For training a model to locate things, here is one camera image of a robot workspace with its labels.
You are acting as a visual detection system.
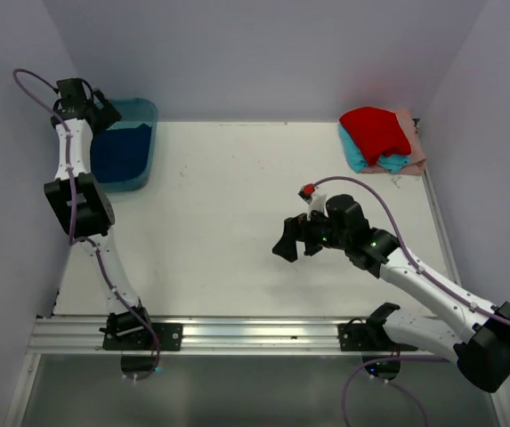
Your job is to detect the navy blue Mickey t-shirt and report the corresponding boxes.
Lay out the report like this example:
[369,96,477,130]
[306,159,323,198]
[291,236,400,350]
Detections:
[90,124,152,184]

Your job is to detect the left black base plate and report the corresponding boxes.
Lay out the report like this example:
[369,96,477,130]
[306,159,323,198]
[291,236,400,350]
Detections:
[101,323,183,351]

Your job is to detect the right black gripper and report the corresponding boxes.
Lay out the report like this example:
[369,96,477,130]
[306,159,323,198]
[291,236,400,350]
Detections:
[272,204,350,262]

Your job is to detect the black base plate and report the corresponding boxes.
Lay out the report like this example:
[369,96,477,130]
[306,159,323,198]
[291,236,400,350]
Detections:
[337,318,417,351]
[101,323,183,351]

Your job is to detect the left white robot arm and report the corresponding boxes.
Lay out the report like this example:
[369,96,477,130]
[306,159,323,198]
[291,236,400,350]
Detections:
[44,78,158,350]

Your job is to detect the pink beige folded t-shirt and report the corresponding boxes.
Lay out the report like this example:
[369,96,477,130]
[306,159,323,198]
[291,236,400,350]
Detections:
[361,109,426,176]

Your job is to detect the teal plastic bin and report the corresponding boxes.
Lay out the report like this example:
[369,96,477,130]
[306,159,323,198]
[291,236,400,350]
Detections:
[90,98,158,193]

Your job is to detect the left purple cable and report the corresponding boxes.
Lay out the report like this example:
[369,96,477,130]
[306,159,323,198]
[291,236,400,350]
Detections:
[12,68,162,380]

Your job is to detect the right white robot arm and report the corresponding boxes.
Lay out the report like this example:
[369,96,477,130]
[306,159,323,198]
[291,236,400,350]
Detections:
[272,195,510,393]

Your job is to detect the aluminium mounting rail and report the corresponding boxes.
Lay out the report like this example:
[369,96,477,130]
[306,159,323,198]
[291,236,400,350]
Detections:
[26,316,460,356]

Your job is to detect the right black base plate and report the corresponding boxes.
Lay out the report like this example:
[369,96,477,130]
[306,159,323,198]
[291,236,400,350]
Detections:
[337,318,417,351]

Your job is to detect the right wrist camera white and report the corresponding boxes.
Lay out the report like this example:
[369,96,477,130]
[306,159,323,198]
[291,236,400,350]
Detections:
[298,183,327,220]

